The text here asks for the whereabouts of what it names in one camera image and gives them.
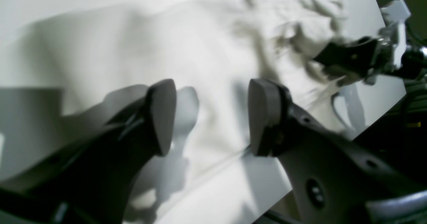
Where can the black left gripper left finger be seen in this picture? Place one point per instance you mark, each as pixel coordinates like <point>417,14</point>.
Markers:
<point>89,181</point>

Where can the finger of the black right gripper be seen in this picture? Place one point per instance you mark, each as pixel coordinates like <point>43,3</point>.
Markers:
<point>355,56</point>

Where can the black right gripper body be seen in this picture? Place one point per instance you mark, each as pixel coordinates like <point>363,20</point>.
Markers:
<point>413,61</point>

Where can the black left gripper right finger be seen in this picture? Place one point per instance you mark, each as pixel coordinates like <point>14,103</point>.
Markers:
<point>334,181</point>

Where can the light grey T-shirt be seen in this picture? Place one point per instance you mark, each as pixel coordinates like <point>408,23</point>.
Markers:
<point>211,49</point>

